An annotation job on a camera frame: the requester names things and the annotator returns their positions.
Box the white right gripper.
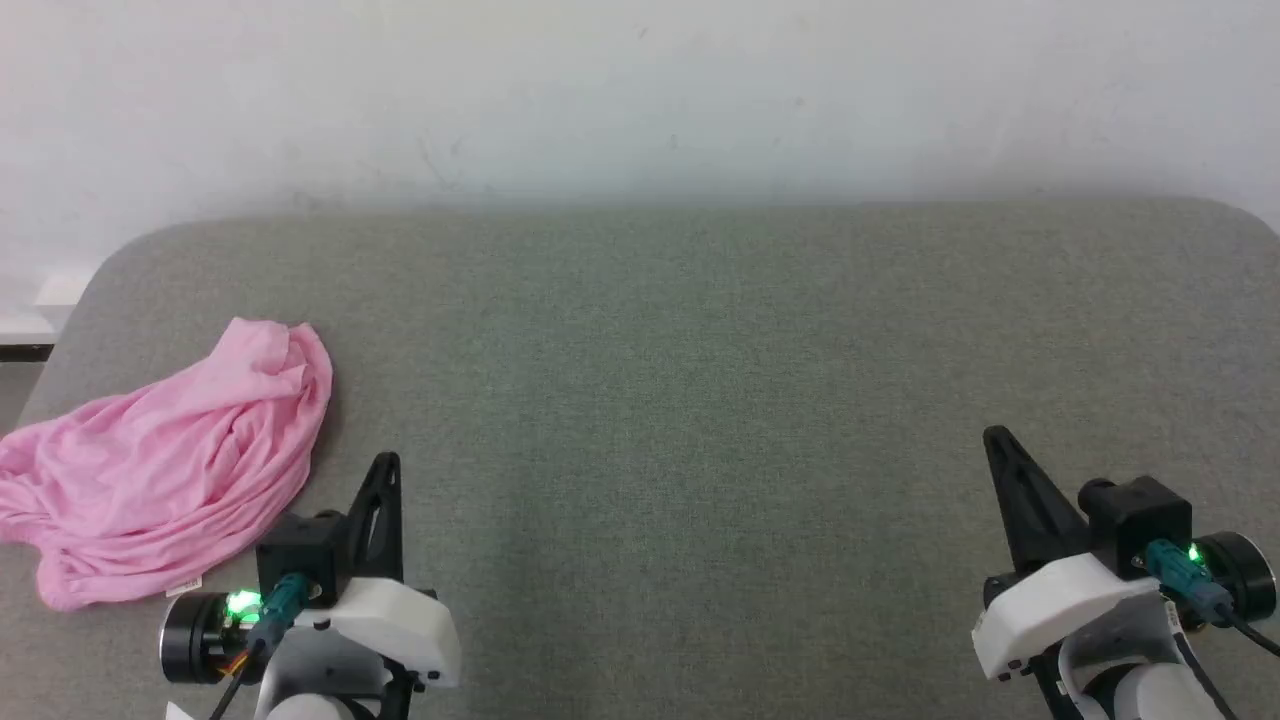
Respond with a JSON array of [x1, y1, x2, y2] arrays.
[[973, 426, 1163, 683]]

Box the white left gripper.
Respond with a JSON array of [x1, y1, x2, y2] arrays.
[[290, 452, 462, 693]]

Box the pink garment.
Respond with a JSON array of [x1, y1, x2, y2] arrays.
[[0, 318, 334, 612]]

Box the grey fabric sofa cushion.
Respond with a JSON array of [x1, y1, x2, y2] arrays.
[[0, 198, 1280, 720]]

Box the white baseboard ledge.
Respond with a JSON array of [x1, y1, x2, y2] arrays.
[[0, 268, 99, 347]]

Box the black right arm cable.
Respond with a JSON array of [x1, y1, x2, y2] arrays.
[[1144, 539, 1280, 658]]

